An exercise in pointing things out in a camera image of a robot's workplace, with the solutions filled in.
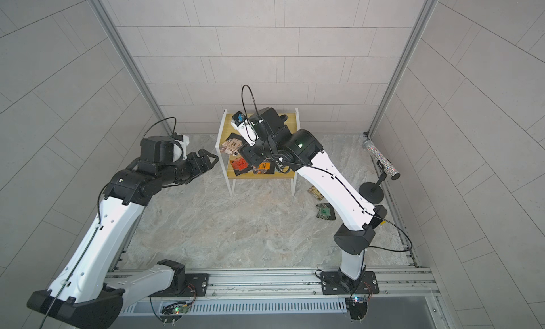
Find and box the right circuit board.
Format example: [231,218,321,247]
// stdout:
[345,297,368,321]

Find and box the orange label tea bag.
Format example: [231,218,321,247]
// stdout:
[252,160,275,174]

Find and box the red label tea bag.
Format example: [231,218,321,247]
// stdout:
[230,156,252,177]

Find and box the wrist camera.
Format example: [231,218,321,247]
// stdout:
[140,135,190,164]
[230,107,289,146]

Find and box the left circuit board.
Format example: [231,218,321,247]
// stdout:
[159,301,192,326]

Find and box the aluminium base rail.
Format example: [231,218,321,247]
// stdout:
[98,266,440,305]

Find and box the pink label tea bag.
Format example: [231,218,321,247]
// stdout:
[219,133,246,156]

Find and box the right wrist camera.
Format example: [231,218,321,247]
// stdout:
[230,107,289,146]

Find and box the yellow label tea bag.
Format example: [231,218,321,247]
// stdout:
[307,186,324,201]

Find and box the green label tea bag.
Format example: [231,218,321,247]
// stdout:
[316,203,336,221]

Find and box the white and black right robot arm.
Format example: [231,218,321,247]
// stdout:
[239,130,385,294]

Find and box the circuit board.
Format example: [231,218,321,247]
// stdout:
[345,297,368,321]
[159,301,192,326]

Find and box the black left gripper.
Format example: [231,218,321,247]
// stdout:
[158,147,221,186]

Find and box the wooden two-tier shelf white frame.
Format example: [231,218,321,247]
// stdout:
[215,109,298,196]

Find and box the patterned tube on black stand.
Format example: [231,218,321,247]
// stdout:
[359,139,401,205]

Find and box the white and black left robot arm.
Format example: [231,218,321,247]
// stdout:
[26,150,219,328]

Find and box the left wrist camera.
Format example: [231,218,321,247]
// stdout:
[140,135,190,164]

